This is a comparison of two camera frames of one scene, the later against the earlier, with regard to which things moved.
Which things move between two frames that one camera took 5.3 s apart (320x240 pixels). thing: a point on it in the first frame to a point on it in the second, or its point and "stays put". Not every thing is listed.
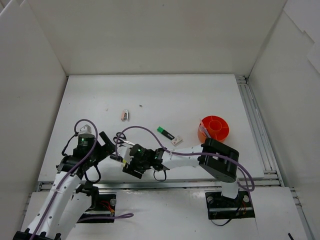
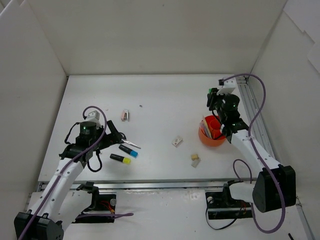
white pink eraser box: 177,141 stays put
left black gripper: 100,146 to 111,132
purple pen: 205,131 stays put
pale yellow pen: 202,124 to 207,130
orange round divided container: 216,127 stays put
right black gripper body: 130,165 to 211,101
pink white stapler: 125,115 stays put
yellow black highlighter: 118,158 stays put
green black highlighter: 161,130 to 211,90
